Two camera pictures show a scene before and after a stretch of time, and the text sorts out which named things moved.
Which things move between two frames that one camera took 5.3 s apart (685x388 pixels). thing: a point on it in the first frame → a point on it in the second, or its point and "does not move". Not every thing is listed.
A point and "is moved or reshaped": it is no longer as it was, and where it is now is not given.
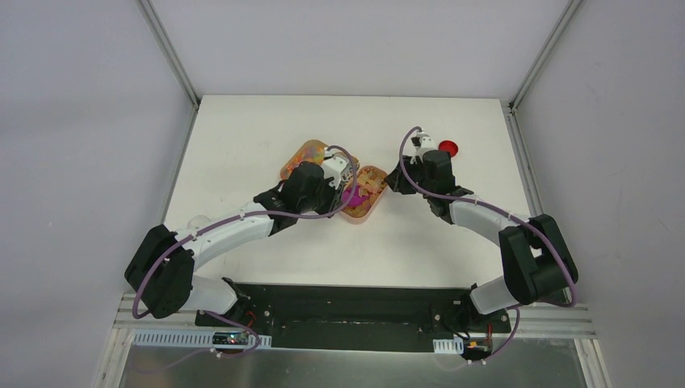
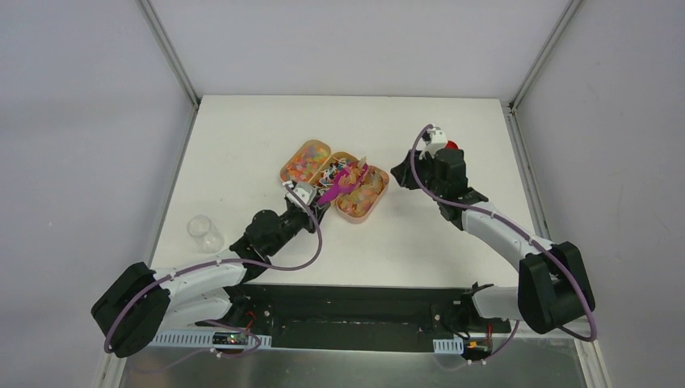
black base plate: [361, 318] does not move
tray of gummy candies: [311, 151] does not move
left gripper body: [332, 194] → [319, 203]
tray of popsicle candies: [371, 179] does not move
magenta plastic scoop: [356, 199] is moved or reshaped
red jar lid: [448, 145] does not move
